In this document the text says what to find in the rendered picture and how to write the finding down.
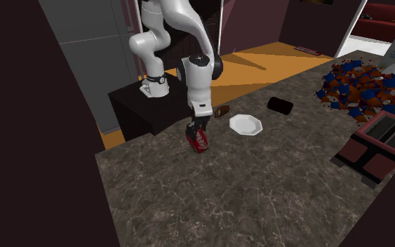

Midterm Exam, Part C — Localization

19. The red soda can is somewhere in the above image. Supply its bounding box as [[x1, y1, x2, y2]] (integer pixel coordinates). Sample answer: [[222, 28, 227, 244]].
[[185, 124, 210, 154]]

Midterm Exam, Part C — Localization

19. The brown bottle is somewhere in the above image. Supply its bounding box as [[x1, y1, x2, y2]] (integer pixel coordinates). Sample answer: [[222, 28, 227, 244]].
[[213, 105, 231, 119]]

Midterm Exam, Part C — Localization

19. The white octagonal plate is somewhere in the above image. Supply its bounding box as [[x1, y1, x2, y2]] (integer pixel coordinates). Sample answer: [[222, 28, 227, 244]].
[[229, 114, 264, 137]]

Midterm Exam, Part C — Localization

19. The dark robot stand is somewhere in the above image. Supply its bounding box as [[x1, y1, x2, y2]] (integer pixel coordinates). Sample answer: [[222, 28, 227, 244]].
[[107, 72, 198, 142]]

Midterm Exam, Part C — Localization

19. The black cylinder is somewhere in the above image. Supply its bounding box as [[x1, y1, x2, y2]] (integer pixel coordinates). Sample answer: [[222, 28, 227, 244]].
[[267, 96, 295, 116]]

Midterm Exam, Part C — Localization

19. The grey refrigerator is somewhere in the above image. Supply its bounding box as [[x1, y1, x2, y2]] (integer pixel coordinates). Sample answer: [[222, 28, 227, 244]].
[[38, 0, 142, 135]]

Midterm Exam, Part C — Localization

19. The red flat remote control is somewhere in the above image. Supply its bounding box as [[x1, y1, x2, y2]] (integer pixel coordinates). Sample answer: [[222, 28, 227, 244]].
[[293, 46, 323, 57]]

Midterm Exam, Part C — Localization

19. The blue orange patchwork cloth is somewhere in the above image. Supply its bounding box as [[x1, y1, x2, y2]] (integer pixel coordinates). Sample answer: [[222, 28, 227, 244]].
[[314, 59, 395, 124]]

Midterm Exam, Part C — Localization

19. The red black toaster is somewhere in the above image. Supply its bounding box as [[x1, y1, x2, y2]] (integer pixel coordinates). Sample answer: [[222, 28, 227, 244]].
[[329, 109, 395, 189]]

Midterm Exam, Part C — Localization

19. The red sofa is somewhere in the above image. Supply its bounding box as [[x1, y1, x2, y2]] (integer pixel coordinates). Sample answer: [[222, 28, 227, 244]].
[[351, 2, 395, 44]]

